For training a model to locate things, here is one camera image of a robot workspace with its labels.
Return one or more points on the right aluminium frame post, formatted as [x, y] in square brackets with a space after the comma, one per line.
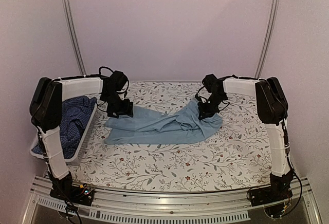
[267, 39]

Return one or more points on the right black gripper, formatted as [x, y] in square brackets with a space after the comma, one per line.
[204, 113]

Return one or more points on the dark blue checkered shirt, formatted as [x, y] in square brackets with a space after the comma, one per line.
[76, 113]

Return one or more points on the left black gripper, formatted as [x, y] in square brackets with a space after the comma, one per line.
[127, 109]

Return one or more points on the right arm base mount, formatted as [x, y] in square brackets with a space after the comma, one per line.
[273, 193]

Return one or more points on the left aluminium frame post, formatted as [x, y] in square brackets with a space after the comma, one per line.
[73, 36]

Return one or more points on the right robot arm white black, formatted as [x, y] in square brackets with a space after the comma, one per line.
[272, 110]

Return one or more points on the front aluminium rail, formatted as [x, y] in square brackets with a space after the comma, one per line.
[128, 206]

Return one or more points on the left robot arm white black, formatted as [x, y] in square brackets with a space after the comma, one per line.
[46, 113]

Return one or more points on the floral patterned table mat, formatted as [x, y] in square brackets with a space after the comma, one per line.
[243, 153]

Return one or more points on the light blue t-shirt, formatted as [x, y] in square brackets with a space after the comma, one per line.
[148, 126]

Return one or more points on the aluminium frame post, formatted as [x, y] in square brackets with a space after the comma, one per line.
[267, 39]
[73, 36]

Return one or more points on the white plastic laundry basket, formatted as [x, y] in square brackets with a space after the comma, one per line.
[75, 160]

